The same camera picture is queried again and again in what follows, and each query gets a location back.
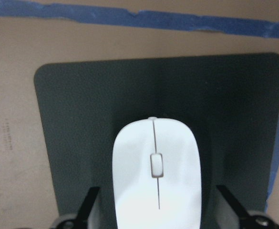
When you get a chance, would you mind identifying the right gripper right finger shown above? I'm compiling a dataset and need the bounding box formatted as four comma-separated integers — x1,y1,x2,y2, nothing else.
216,185,256,229

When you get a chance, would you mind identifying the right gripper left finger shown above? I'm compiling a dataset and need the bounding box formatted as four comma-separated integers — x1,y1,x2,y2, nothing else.
75,187,100,229

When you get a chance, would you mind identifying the white computer mouse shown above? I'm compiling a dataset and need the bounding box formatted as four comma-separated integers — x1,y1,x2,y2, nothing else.
112,117,202,229

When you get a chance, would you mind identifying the black mousepad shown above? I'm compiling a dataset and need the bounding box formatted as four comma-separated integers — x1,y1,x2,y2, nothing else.
34,53,279,229

